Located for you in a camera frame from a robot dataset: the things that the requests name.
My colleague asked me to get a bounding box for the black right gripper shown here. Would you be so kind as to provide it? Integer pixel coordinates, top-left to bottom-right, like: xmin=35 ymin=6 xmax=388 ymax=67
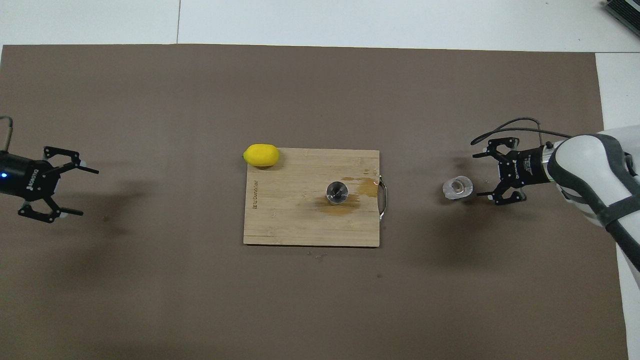
xmin=472 ymin=136 xmax=544 ymax=207

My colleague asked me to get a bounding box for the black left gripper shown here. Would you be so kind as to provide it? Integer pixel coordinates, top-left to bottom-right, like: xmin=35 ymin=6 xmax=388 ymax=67
xmin=0 ymin=146 xmax=100 ymax=224

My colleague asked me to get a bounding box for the metal jigger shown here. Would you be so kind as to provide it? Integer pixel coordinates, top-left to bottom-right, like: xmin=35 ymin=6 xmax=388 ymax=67
xmin=325 ymin=181 xmax=349 ymax=206

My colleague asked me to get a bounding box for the grey ribbed device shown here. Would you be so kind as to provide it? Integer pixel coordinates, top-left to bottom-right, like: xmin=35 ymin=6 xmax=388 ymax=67
xmin=602 ymin=0 xmax=640 ymax=37

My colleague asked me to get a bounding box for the yellow lemon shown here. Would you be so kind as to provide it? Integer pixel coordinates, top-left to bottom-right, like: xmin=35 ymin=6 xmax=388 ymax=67
xmin=243 ymin=143 xmax=280 ymax=168

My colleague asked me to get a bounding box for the wooden cutting board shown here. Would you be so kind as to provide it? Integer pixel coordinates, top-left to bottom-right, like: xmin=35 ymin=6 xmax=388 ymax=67
xmin=243 ymin=148 xmax=388 ymax=248

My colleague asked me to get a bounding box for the brown table mat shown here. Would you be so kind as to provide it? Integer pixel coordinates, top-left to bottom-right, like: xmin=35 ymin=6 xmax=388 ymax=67
xmin=0 ymin=44 xmax=628 ymax=360

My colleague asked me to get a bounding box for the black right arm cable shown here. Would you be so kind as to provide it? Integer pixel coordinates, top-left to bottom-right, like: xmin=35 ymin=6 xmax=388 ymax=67
xmin=470 ymin=118 xmax=573 ymax=147

